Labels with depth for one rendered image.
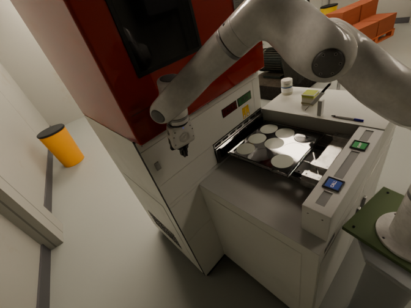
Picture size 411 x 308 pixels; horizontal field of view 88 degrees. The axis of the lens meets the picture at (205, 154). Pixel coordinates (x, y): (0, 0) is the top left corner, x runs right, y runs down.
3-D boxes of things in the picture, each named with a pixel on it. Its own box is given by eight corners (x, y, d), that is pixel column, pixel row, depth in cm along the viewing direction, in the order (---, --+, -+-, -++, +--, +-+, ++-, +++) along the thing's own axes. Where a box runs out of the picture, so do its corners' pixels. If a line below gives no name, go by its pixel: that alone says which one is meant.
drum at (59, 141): (62, 162, 361) (37, 132, 325) (85, 151, 373) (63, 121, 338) (62, 172, 332) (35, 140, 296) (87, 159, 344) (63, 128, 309)
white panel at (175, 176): (167, 206, 106) (132, 142, 83) (260, 126, 144) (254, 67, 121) (170, 209, 104) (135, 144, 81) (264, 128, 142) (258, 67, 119)
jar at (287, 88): (279, 95, 143) (278, 80, 137) (284, 90, 146) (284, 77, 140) (288, 96, 138) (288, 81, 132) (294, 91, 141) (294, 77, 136)
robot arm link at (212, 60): (232, 74, 47) (162, 132, 68) (245, 50, 58) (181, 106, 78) (203, 41, 44) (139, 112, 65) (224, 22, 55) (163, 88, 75)
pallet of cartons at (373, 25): (319, 52, 480) (322, 16, 438) (351, 35, 523) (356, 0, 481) (361, 54, 414) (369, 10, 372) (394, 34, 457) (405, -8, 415)
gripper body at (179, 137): (170, 129, 73) (176, 152, 80) (194, 117, 77) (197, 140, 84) (159, 120, 77) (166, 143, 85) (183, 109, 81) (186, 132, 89)
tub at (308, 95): (300, 105, 125) (300, 94, 121) (306, 99, 129) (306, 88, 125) (313, 106, 120) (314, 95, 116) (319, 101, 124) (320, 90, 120)
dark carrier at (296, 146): (229, 152, 117) (229, 151, 117) (264, 122, 133) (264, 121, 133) (287, 174, 94) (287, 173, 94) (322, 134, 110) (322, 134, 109)
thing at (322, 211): (300, 228, 81) (301, 205, 73) (354, 150, 106) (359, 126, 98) (326, 242, 74) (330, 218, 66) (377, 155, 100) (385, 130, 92)
